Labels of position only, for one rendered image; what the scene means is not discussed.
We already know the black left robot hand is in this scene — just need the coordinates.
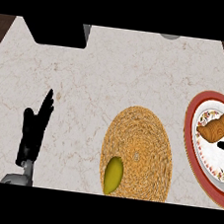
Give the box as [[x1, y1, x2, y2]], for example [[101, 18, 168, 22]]
[[14, 86, 57, 172]]

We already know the red-rimmed floral plate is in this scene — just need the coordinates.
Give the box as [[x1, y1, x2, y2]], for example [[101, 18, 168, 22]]
[[174, 87, 224, 209]]

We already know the brown croissant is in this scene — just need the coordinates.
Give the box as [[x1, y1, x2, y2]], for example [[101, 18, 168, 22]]
[[194, 110, 224, 146]]

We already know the round woven straw placemat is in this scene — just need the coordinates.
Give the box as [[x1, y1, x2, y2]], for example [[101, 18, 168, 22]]
[[95, 102, 181, 204]]

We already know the yellow-green mango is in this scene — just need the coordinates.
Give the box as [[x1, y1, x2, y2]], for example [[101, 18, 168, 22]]
[[101, 154, 126, 197]]

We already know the black box appliance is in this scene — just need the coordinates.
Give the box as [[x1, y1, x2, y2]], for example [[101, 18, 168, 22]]
[[20, 16, 93, 51]]

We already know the grey round object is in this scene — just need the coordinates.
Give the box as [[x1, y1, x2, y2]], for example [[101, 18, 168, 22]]
[[158, 33, 181, 41]]

